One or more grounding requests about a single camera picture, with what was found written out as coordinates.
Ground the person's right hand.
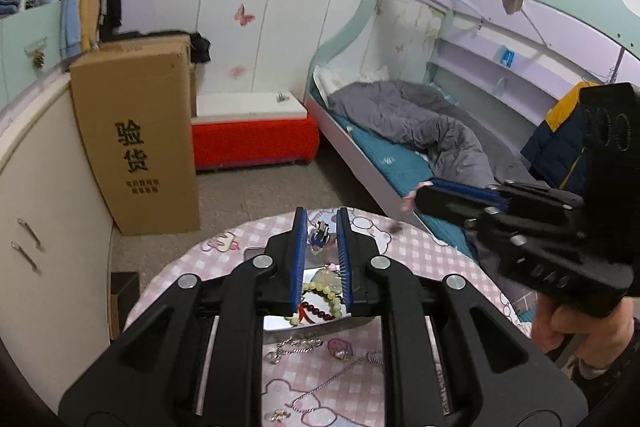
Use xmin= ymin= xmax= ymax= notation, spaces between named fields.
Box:
xmin=530 ymin=293 xmax=637 ymax=371

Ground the mint green drawer unit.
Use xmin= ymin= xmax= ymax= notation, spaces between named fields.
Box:
xmin=1 ymin=2 xmax=61 ymax=108

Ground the pink checkered cartoon tablecloth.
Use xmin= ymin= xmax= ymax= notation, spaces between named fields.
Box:
xmin=127 ymin=209 xmax=532 ymax=426

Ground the navy and yellow jacket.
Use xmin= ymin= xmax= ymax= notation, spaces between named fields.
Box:
xmin=521 ymin=80 xmax=596 ymax=195

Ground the beige cabinet with handles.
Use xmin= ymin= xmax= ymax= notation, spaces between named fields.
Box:
xmin=1 ymin=75 xmax=113 ymax=409

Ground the grey metal rectangular box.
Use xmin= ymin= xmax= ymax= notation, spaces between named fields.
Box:
xmin=264 ymin=219 xmax=352 ymax=343

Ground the thin silver necklace chain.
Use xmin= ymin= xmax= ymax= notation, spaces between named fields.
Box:
xmin=286 ymin=348 xmax=386 ymax=410

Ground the silver pearl heart chain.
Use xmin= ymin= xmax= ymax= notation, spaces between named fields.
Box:
xmin=264 ymin=336 xmax=324 ymax=365

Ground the pale green jade pendant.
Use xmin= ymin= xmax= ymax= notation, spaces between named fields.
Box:
xmin=311 ymin=268 xmax=342 ymax=294

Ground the red storage bench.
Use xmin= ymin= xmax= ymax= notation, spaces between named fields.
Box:
xmin=191 ymin=91 xmax=320 ymax=171

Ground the tall brown cardboard box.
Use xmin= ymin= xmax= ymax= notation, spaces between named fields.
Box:
xmin=70 ymin=36 xmax=201 ymax=235

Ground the dark red bead bracelet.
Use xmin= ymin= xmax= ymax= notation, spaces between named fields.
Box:
xmin=298 ymin=299 xmax=335 ymax=325

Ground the grey duvet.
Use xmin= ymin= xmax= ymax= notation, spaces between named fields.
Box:
xmin=326 ymin=80 xmax=548 ymax=188

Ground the yellow-green bead bracelet with charms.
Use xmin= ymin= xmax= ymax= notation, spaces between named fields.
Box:
xmin=284 ymin=267 xmax=352 ymax=327

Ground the small metal clip on bench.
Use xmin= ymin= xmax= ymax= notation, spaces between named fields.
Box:
xmin=277 ymin=93 xmax=291 ymax=103

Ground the teal bed sheet mattress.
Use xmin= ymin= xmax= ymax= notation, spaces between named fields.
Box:
xmin=333 ymin=115 xmax=477 ymax=260

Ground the pink butterfly wall sticker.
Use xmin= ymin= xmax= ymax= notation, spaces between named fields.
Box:
xmin=234 ymin=4 xmax=256 ymax=27

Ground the black garment behind box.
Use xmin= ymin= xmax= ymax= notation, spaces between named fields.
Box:
xmin=190 ymin=32 xmax=210 ymax=64

